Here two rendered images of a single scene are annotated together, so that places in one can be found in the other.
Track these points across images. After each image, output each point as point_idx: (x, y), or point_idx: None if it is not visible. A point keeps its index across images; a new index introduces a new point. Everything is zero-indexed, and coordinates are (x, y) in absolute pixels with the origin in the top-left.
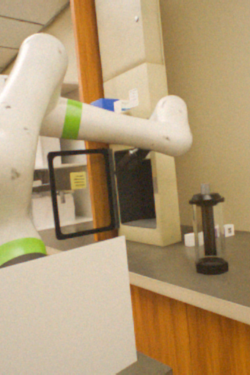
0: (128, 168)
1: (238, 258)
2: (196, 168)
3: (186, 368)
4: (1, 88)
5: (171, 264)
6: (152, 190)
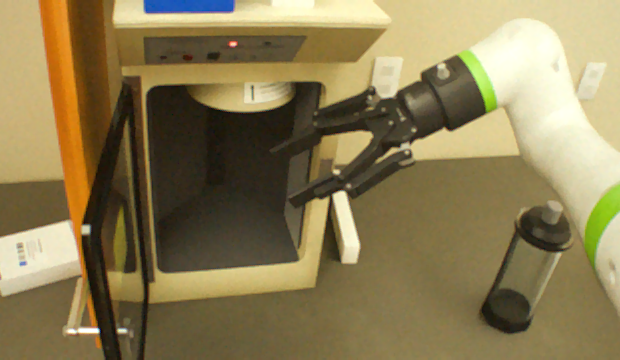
0: (275, 156)
1: (474, 264)
2: None
3: None
4: None
5: (441, 336)
6: (177, 143)
